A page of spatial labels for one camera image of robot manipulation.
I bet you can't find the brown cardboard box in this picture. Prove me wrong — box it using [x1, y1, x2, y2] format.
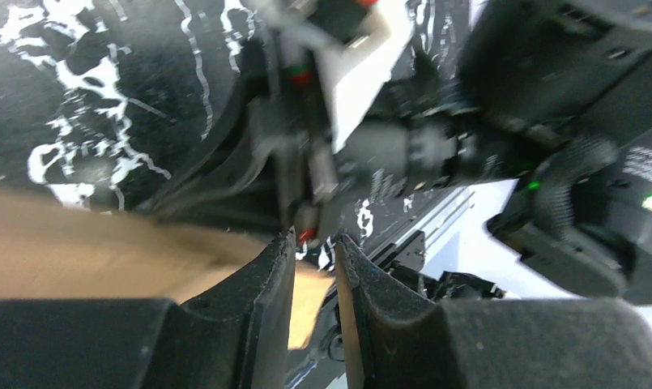
[0, 186, 338, 351]

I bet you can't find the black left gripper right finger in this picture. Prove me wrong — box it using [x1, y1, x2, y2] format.
[335, 235, 652, 388]

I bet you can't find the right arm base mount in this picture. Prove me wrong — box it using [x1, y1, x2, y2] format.
[379, 230, 506, 301]

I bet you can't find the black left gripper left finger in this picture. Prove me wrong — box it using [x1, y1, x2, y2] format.
[0, 230, 296, 388]

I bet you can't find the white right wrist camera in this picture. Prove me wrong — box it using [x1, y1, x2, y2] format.
[245, 0, 417, 156]

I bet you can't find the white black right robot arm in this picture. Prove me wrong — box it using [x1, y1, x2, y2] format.
[143, 1, 652, 303]

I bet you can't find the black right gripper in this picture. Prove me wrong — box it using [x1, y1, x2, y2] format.
[139, 1, 652, 244]

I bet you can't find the aluminium frame rail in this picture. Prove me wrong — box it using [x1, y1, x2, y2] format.
[285, 188, 475, 388]

